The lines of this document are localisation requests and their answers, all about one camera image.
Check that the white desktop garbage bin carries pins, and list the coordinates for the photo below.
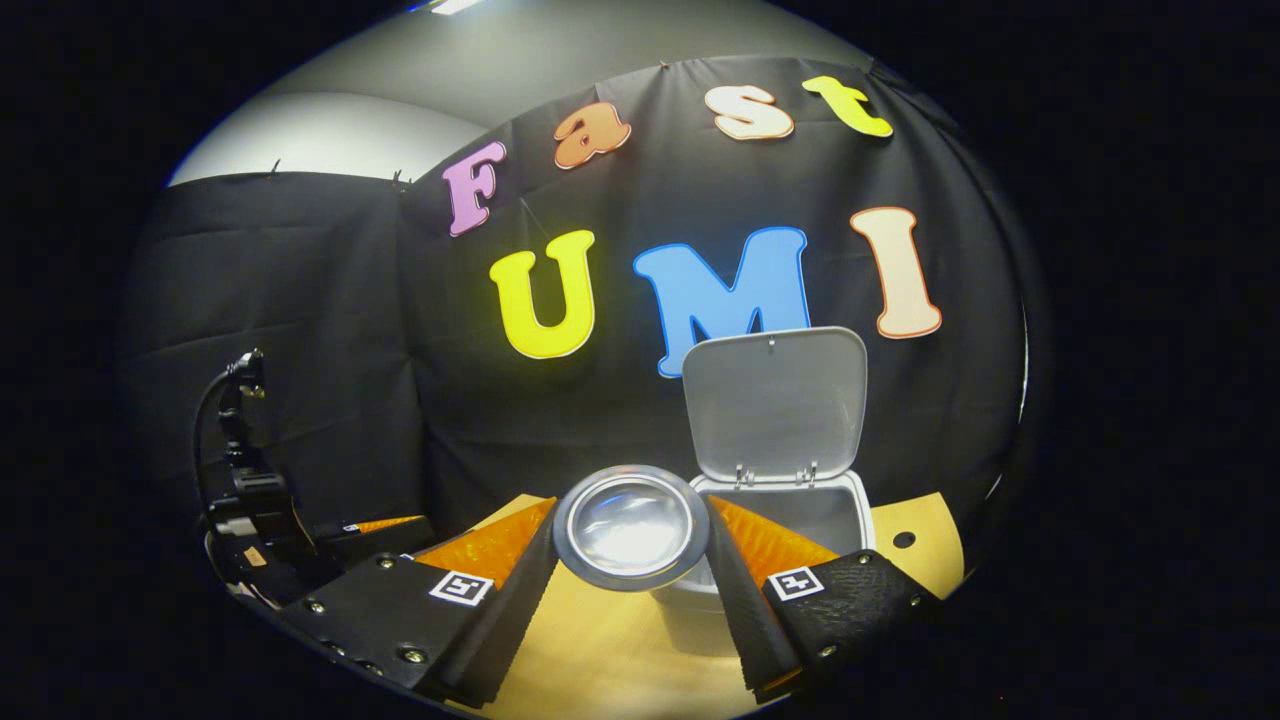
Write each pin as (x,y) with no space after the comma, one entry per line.
(775,400)

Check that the silver pop can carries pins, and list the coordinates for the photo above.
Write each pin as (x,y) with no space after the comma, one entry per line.
(630,525)

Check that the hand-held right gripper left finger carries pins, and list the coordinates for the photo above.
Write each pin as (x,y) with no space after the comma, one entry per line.
(500,620)

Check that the long ceiling light panel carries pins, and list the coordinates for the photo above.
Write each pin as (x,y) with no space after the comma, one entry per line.
(455,5)

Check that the wooden desktop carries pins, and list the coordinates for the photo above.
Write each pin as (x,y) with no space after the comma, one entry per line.
(610,650)

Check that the black backdrop cloth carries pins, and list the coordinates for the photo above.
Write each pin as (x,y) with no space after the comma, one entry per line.
(330,300)

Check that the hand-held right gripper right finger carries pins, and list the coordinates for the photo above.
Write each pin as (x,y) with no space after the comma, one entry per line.
(740,610)

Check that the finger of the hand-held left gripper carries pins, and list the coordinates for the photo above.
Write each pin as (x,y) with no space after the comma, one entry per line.
(375,538)

